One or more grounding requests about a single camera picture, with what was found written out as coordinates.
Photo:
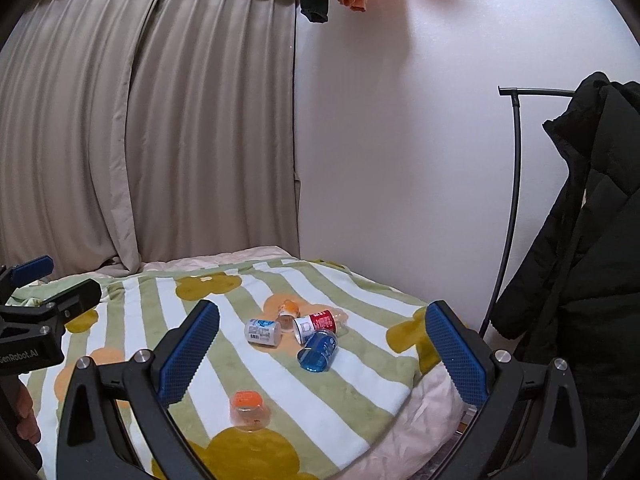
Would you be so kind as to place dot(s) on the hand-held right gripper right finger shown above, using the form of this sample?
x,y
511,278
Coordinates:
x,y
455,355

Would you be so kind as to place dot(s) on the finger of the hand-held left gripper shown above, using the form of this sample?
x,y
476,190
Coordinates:
x,y
32,267
75,296

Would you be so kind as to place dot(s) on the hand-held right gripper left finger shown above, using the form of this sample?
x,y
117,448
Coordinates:
x,y
190,355

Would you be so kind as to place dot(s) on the clear cup with orange base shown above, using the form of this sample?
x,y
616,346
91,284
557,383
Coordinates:
x,y
247,410

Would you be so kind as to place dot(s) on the person's left hand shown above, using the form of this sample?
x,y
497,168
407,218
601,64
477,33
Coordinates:
x,y
27,422

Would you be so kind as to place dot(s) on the white labelled can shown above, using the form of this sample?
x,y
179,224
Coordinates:
x,y
262,332

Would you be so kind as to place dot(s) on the orange capped small bottle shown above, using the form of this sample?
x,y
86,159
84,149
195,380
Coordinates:
x,y
287,310

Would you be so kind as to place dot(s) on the green striped bear blanket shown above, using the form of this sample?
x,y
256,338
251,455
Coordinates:
x,y
310,400

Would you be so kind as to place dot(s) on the black puffer jacket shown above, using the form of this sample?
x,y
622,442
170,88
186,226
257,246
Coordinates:
x,y
600,260

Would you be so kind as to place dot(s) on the beige curtain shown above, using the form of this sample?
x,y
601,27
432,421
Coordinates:
x,y
200,135

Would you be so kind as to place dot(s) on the black metal clothes rack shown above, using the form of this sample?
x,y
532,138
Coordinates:
x,y
520,160

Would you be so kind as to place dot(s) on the dark hanging garment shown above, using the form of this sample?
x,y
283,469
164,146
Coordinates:
x,y
315,2

